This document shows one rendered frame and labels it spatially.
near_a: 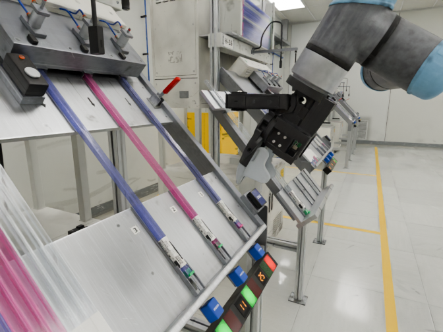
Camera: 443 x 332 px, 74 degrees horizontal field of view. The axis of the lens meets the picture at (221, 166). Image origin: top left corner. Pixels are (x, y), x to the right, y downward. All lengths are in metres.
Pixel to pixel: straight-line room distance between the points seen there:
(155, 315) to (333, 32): 0.47
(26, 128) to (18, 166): 1.94
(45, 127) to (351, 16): 0.51
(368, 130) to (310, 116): 7.65
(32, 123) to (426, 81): 0.60
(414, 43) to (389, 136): 7.68
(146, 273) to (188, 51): 1.41
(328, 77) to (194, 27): 1.34
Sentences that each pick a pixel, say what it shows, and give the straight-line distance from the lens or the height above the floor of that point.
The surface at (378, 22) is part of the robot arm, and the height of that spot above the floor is 1.14.
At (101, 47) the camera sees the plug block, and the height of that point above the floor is 1.13.
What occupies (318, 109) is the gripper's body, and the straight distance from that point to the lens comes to 0.48.
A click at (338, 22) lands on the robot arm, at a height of 1.15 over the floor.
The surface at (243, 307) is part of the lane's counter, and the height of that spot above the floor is 0.65.
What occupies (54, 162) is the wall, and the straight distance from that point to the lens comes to 2.66.
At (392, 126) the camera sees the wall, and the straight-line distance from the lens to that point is 8.13.
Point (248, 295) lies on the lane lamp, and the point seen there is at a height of 0.66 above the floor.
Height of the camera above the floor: 1.04
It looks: 12 degrees down
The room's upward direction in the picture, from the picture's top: straight up
